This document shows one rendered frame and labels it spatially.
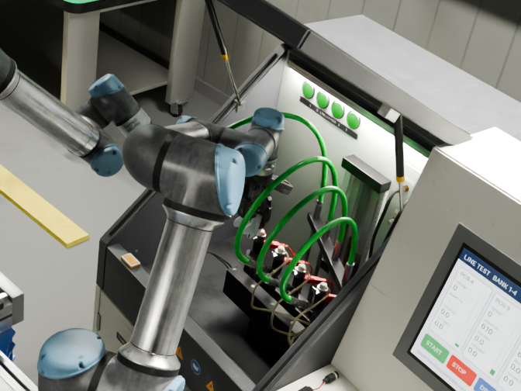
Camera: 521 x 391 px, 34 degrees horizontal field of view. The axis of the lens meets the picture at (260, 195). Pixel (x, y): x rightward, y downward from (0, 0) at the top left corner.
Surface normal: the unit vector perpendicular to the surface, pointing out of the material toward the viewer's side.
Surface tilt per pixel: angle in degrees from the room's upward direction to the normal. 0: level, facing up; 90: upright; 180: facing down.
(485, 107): 0
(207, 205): 66
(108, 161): 90
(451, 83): 0
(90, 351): 8
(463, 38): 90
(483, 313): 76
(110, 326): 90
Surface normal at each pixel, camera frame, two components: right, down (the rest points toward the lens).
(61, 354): 0.04, -0.86
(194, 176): -0.18, 0.00
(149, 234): 0.62, 0.51
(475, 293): -0.70, 0.04
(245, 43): -0.67, 0.31
